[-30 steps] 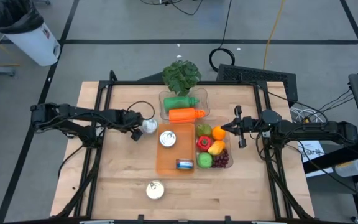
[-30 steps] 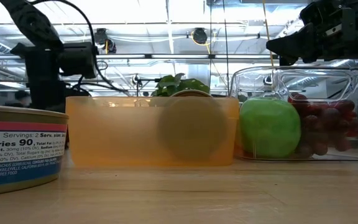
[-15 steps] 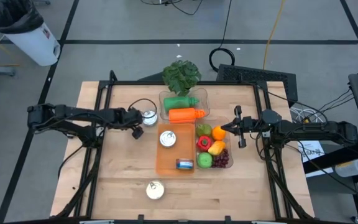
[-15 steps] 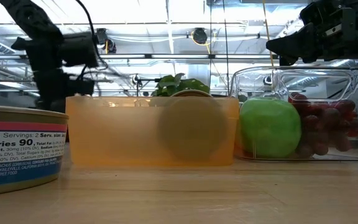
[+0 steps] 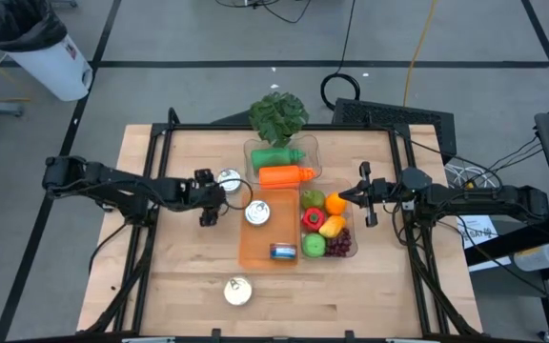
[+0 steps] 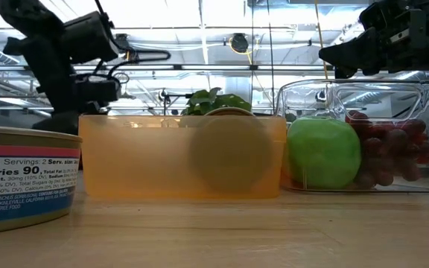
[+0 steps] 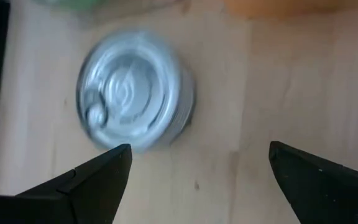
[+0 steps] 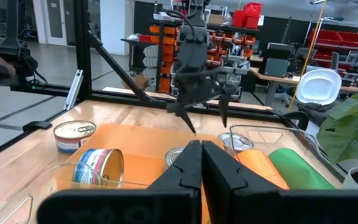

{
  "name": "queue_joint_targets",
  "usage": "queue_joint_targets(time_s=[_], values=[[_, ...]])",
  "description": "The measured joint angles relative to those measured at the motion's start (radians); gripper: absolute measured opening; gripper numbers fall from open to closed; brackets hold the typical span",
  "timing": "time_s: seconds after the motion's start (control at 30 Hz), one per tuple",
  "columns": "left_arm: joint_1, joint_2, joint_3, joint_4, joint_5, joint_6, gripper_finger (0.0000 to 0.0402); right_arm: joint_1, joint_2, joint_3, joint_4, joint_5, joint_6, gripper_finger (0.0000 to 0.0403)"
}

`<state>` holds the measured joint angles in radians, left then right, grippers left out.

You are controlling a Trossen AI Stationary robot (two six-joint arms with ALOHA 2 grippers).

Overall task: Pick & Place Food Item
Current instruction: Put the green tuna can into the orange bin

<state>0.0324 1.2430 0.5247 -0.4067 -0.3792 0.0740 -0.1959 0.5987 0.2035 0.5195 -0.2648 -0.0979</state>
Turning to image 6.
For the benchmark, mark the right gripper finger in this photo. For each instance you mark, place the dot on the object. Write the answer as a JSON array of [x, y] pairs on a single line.
[[356, 54]]

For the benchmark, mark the tin can with pull tab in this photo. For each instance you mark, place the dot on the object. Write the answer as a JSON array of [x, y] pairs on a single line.
[[24, 178]]

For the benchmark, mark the red grapes bunch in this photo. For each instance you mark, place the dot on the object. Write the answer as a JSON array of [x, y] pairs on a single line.
[[393, 149]]

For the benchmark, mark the bright green apple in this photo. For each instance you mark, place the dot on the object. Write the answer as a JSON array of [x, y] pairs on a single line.
[[322, 152]]

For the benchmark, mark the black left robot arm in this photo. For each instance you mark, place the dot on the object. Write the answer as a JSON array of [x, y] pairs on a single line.
[[32, 18]]

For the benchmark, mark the clear rectangular storage bin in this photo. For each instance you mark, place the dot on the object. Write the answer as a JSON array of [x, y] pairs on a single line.
[[311, 97]]

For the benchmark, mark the orange translucent storage bin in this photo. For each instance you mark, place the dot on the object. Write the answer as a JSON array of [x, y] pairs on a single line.
[[136, 160]]

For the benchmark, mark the green potted plant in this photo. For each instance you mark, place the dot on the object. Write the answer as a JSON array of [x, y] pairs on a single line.
[[207, 100]]

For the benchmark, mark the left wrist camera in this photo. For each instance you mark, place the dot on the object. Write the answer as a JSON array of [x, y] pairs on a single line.
[[99, 89]]

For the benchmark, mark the black aluminium frame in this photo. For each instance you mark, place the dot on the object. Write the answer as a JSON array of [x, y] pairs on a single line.
[[218, 67]]

